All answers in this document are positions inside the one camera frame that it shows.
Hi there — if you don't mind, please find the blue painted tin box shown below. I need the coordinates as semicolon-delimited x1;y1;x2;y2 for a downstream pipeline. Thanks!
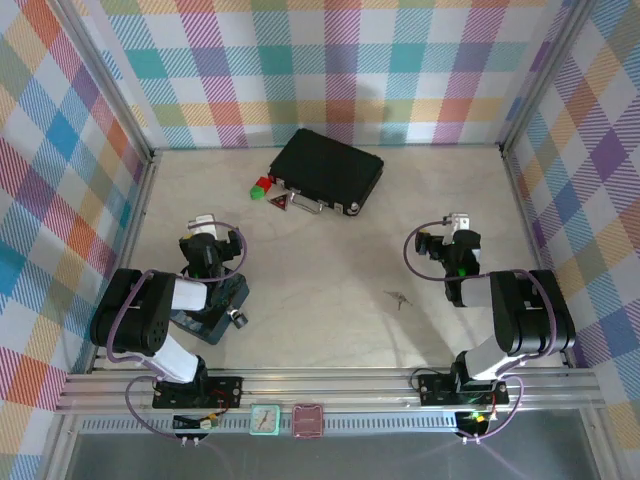
168;272;250;346

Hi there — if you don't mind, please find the red and green block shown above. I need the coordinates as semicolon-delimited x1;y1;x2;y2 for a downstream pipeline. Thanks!
249;175;274;201

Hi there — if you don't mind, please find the black briefcase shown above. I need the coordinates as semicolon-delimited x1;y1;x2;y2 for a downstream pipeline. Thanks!
267;128;385;217

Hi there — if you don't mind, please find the small teal clock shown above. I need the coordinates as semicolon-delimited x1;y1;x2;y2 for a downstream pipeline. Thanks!
249;403;281;437

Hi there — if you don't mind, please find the small pink case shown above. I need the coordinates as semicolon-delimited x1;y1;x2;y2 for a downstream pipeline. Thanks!
291;403;326;440

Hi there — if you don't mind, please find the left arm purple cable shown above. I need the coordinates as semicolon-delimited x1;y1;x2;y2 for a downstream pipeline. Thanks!
104;219;249;444

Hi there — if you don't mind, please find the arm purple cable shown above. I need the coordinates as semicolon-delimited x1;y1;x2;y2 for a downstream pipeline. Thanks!
104;219;249;444
403;219;561;445

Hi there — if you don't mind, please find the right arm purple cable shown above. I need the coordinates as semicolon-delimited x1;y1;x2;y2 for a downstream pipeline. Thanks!
403;219;561;445

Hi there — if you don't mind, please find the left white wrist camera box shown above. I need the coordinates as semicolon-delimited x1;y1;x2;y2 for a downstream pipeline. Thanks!
188;214;219;236

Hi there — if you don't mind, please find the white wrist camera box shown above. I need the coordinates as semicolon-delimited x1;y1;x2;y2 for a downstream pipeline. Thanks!
443;212;472;235
188;214;219;236

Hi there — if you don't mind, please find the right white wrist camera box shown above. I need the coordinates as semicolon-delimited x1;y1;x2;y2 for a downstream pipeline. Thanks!
443;212;472;235

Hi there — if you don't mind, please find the aluminium side rail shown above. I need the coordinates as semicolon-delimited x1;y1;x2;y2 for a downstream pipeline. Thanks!
87;149;161;374
499;144;574;369

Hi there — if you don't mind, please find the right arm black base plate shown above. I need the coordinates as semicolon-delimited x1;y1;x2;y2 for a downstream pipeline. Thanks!
417;372;510;407

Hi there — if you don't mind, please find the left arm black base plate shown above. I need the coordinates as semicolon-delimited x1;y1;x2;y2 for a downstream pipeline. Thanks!
152;375;245;410

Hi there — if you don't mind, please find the power connector with wires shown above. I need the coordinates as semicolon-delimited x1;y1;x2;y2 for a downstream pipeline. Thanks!
457;409;499;435
172;412;224;435

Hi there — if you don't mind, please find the aluminium mounting rail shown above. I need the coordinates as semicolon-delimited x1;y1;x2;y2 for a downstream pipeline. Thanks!
54;367;601;415

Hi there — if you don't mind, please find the perforated metal cable tray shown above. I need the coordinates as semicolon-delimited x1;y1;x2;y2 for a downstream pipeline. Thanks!
78;412;464;436

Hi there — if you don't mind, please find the aluminium frame post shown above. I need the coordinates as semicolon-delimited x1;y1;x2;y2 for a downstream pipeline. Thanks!
52;0;161;164
498;0;601;154

